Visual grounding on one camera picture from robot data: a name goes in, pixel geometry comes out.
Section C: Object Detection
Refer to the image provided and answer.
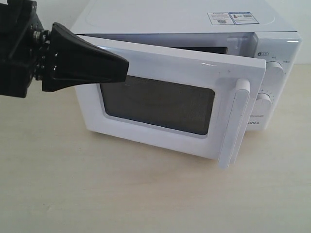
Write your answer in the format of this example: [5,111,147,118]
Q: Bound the lower white timer knob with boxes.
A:
[253,93,272,115]

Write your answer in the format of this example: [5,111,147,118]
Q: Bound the white microwave oven body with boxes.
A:
[71,0,302,131]

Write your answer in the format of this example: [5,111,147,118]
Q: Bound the upper white control knob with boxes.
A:
[266,61,284,80]

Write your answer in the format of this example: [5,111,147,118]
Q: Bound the warning label sticker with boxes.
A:
[207,12,259,25]

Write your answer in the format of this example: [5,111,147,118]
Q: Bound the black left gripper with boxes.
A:
[0,0,129,98]

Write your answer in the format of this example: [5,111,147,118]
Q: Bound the white microwave door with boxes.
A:
[75,36,266,168]

